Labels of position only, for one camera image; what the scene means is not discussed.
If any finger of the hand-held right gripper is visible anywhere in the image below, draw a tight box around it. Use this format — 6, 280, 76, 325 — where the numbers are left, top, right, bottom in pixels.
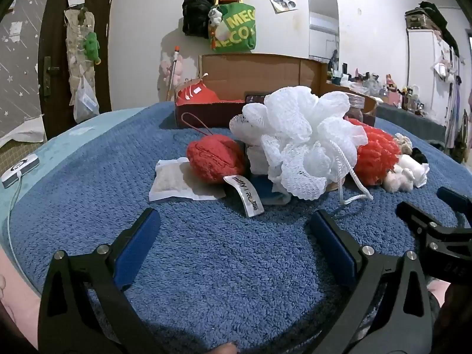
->
437, 187, 472, 227
396, 201, 472, 262

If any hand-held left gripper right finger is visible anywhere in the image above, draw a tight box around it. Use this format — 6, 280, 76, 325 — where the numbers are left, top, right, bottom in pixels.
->
308, 209, 443, 354

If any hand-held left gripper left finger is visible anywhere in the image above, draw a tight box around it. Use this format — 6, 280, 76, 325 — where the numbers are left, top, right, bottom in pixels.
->
38, 207, 166, 354

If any orange knitted scrubber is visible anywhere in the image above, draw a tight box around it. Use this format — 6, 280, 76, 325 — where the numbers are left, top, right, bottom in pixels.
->
347, 118, 401, 186

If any white sachet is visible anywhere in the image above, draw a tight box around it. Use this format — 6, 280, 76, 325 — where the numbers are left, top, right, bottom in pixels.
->
148, 157, 227, 203

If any red knitted ball with tag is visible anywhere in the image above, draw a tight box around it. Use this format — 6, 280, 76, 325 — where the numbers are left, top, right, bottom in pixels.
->
181, 112, 266, 217

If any white mesh bath pouf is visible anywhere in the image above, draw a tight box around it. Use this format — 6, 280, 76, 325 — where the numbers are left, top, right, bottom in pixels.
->
229, 86, 373, 205

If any cardboard box with red lining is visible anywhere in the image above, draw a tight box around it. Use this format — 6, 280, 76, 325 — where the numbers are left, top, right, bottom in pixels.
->
174, 53, 377, 130

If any dark grey tablecloth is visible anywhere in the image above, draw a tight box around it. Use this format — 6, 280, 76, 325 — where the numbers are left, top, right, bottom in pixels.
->
376, 103, 448, 148

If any blue terry towel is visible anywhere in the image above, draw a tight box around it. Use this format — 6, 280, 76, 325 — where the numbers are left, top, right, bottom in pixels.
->
7, 101, 472, 354

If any pink cloth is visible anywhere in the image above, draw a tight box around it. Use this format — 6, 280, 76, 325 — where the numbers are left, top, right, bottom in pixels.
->
0, 256, 42, 340

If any row of desk knickknacks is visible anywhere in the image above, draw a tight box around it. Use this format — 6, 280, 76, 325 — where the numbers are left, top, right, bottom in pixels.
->
328, 63, 421, 111

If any light blue bed sheet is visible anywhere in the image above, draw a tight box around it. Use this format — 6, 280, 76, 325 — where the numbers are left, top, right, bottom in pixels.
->
0, 107, 159, 303

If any white wardrobe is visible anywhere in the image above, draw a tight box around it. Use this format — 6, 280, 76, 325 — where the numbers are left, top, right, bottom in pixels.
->
407, 29, 452, 133

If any white charger device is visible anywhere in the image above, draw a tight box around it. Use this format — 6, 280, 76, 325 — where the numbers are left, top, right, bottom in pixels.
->
2, 154, 39, 189

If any clear plastic bag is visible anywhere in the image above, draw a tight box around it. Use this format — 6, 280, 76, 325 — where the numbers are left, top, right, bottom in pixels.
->
73, 77, 100, 124

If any pink plush toy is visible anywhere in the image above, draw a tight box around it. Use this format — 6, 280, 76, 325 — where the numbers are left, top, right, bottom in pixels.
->
160, 61, 184, 85

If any stick with orange tip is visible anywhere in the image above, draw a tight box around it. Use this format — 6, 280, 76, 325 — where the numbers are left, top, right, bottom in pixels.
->
166, 45, 180, 101

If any green plush toy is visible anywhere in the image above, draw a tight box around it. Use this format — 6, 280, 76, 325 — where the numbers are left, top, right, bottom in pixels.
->
83, 32, 101, 65

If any hanging door organizer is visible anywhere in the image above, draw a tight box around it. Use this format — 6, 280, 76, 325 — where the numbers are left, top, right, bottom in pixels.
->
63, 7, 98, 124

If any dark brown door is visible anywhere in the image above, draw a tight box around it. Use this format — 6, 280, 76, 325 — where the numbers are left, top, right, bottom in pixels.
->
38, 0, 122, 141

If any green tote bag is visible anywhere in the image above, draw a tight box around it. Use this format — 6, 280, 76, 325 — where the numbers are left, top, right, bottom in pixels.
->
209, 2, 257, 52

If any black backpack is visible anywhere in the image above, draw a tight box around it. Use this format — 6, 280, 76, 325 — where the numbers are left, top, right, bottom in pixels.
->
182, 0, 214, 39

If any white cable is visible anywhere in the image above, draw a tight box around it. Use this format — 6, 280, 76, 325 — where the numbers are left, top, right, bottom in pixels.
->
6, 182, 23, 266

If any door handle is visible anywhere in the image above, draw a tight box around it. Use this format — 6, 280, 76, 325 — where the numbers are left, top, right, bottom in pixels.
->
42, 57, 60, 98

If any wall mirror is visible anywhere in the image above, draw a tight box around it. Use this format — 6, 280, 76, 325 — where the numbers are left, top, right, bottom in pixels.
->
308, 0, 340, 61

